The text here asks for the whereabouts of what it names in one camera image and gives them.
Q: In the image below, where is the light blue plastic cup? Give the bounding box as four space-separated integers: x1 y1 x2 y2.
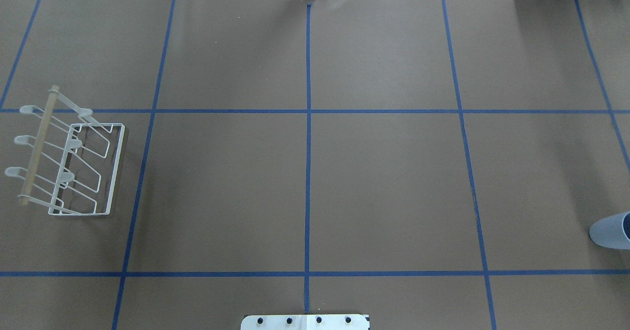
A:
589 211 630 250

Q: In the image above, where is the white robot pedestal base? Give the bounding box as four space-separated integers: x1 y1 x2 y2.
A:
240 314 371 330

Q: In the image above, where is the white wire cup holder rack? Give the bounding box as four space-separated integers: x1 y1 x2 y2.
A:
4 85 127 217

